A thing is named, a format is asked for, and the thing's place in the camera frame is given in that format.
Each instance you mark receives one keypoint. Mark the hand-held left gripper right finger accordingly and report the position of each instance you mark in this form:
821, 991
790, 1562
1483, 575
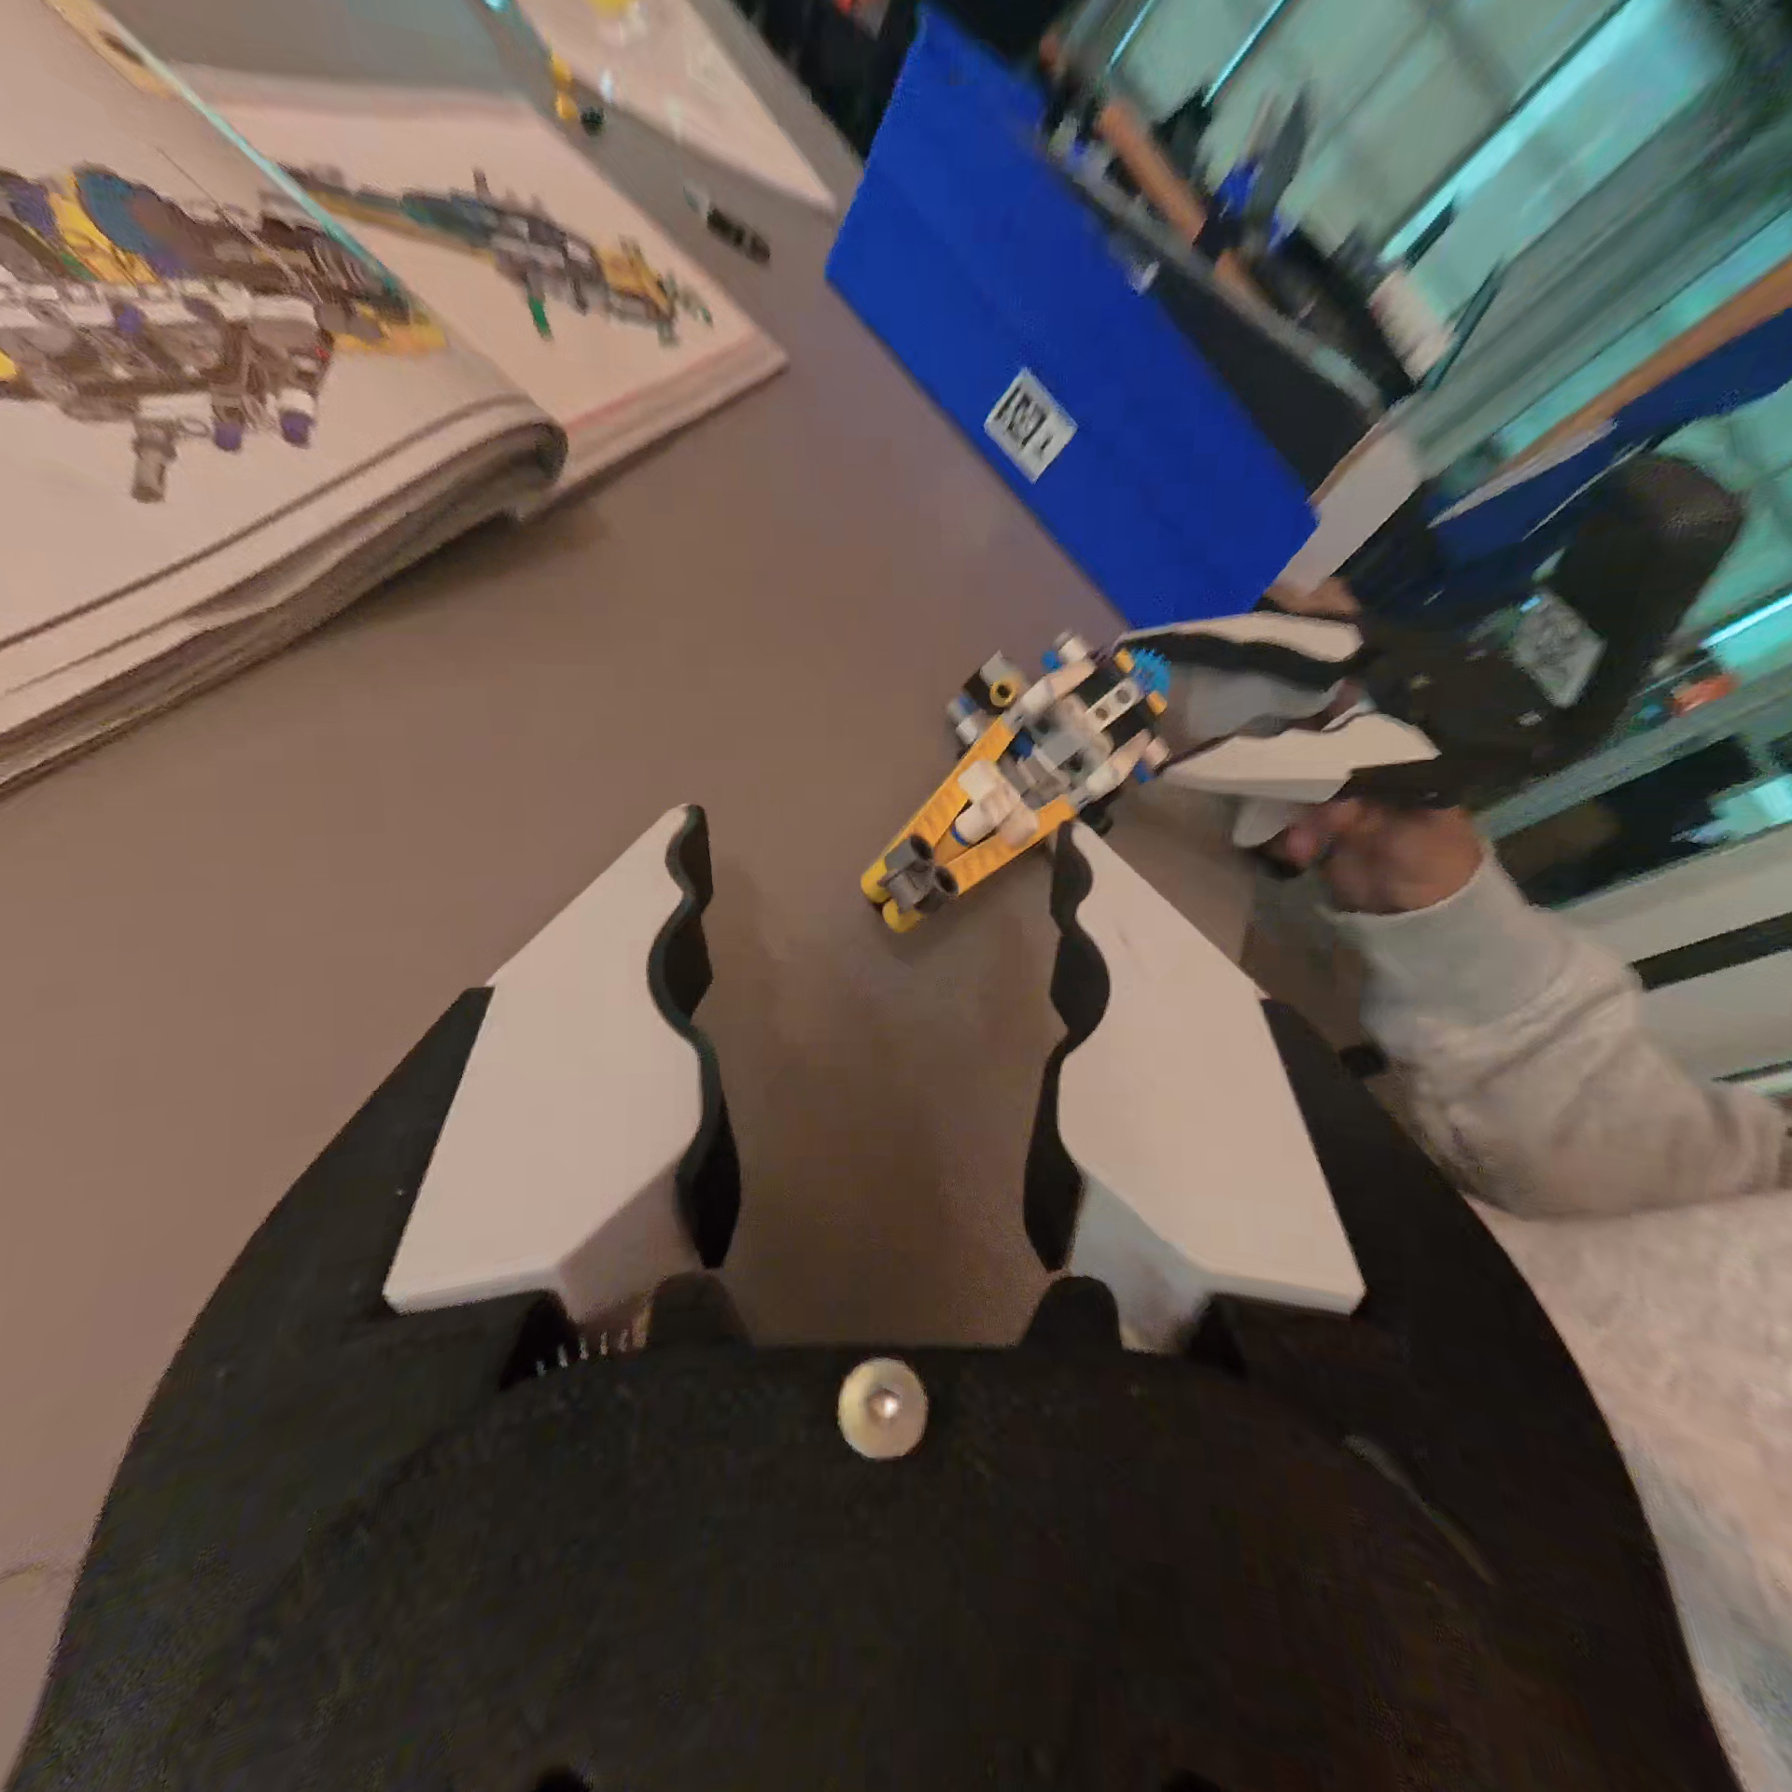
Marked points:
1191, 1120

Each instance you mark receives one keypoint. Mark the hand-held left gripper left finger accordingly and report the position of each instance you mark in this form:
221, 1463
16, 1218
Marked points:
559, 1106

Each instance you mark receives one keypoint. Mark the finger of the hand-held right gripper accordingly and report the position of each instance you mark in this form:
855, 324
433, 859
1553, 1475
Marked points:
1329, 756
1259, 647

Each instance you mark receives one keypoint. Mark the yellow and white lego model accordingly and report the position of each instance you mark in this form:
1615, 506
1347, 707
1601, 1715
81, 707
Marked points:
1021, 765

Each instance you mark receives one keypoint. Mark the person's right forearm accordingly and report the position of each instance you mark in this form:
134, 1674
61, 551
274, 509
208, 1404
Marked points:
1541, 1064

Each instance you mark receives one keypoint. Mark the dark cardboard lego box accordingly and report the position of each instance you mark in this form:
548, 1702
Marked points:
1259, 317

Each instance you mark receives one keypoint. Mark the long black lego pin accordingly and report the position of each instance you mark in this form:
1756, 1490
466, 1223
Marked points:
733, 231

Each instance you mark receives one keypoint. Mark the lego instruction booklet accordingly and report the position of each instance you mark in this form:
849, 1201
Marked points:
210, 461

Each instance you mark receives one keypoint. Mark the small yellow lego piece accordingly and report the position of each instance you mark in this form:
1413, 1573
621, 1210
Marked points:
564, 99

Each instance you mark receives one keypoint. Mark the person's right hand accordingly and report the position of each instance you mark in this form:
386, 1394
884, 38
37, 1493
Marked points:
1393, 856

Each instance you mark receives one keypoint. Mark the blue plastic bin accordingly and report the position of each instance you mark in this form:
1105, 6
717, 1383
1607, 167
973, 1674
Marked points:
1007, 279

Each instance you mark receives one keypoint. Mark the clear plastic bag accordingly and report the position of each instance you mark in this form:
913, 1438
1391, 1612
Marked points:
684, 83

